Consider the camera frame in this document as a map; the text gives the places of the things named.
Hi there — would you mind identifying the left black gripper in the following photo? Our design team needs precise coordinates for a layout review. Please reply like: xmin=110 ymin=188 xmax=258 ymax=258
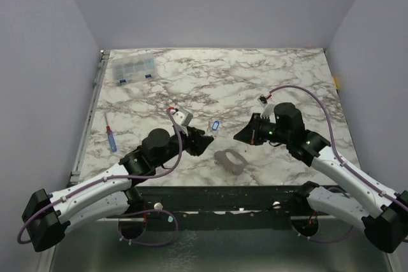
xmin=154 ymin=126 xmax=214 ymax=168

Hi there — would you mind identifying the blue key tag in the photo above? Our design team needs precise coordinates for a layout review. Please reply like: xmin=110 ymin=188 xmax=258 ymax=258
xmin=207 ymin=120 xmax=220 ymax=134

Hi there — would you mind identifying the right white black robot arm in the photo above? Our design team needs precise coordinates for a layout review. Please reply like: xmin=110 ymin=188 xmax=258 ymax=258
xmin=233 ymin=103 xmax=407 ymax=254

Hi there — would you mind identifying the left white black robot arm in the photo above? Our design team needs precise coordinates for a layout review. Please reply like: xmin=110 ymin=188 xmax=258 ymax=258
xmin=17 ymin=127 xmax=214 ymax=252

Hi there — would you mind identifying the clear plastic compartment box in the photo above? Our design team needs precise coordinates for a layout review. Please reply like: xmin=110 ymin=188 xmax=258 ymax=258
xmin=112 ymin=54 xmax=157 ymax=85

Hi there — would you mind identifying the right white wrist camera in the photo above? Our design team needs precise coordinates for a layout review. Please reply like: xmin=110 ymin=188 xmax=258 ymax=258
xmin=260 ymin=103 xmax=275 ymax=119

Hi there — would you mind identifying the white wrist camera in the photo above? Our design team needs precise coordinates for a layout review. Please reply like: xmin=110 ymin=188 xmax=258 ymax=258
xmin=260 ymin=103 xmax=275 ymax=119
xmin=175 ymin=108 xmax=193 ymax=127

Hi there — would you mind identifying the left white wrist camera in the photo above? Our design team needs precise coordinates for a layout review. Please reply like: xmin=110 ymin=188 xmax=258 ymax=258
xmin=175 ymin=108 xmax=193 ymax=127

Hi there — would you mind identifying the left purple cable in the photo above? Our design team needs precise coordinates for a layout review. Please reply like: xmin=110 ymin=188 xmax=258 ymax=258
xmin=17 ymin=106 xmax=184 ymax=247

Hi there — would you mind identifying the purple cable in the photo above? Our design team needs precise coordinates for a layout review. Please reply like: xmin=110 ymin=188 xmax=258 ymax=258
xmin=17 ymin=106 xmax=184 ymax=247
xmin=259 ymin=85 xmax=408 ymax=243

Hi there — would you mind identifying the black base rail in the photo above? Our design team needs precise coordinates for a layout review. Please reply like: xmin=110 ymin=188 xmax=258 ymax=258
xmin=125 ymin=185 xmax=312 ymax=231

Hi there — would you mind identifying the blue red handled screwdriver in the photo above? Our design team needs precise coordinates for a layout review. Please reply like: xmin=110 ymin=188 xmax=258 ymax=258
xmin=104 ymin=113 xmax=117 ymax=152

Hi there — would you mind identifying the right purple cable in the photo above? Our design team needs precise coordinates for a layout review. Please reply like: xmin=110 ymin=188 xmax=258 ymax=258
xmin=259 ymin=85 xmax=408 ymax=243

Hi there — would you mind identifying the left aluminium side rail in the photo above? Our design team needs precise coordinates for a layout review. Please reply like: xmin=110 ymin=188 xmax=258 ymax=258
xmin=71 ymin=50 xmax=110 ymax=176

